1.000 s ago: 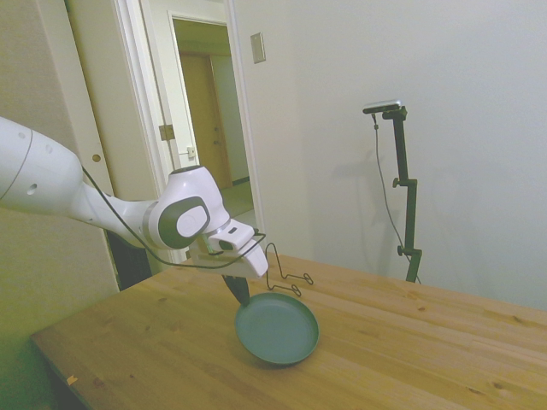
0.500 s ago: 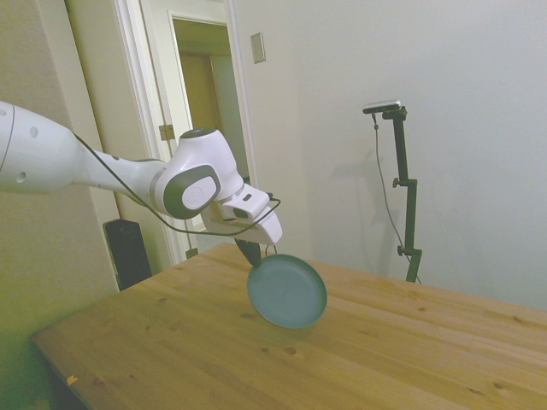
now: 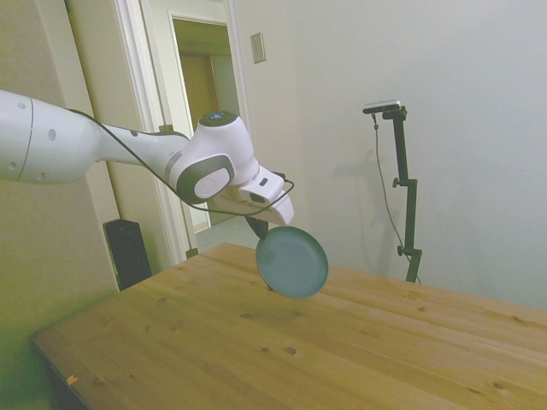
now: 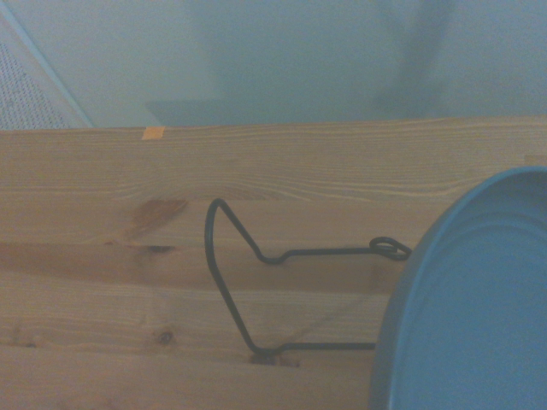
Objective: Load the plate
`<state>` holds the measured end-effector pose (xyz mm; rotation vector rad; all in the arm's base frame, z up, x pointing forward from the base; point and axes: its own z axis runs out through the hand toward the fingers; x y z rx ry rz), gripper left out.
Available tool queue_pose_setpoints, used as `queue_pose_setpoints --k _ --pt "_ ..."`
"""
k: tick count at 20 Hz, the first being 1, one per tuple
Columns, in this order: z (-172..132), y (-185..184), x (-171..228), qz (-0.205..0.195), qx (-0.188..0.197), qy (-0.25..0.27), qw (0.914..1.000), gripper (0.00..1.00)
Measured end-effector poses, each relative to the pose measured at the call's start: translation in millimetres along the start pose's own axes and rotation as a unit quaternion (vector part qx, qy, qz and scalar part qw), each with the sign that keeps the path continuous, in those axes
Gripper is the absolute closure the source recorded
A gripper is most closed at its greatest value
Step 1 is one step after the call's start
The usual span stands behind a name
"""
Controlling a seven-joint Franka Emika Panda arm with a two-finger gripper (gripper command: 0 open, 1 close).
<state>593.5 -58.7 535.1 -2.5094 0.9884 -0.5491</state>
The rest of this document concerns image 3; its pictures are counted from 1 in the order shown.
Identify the black upright floor appliance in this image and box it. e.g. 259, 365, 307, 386
103, 218, 153, 292

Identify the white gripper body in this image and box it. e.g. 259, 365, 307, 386
211, 189, 297, 226

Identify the wooden hallway door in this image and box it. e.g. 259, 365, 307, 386
179, 50, 217, 129

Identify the beige wall switch plate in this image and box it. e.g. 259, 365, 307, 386
250, 32, 267, 65

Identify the white door frame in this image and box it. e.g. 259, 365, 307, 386
113, 0, 268, 252

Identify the black jointed camera stand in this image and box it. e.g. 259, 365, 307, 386
381, 107, 424, 284

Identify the beige room divider panel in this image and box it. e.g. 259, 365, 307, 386
0, 0, 121, 343

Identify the dark green round plate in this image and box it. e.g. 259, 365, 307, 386
255, 225, 330, 299

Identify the white open door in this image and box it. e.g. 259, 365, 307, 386
138, 0, 211, 266

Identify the silver stereo camera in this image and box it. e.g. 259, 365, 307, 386
362, 98, 405, 115

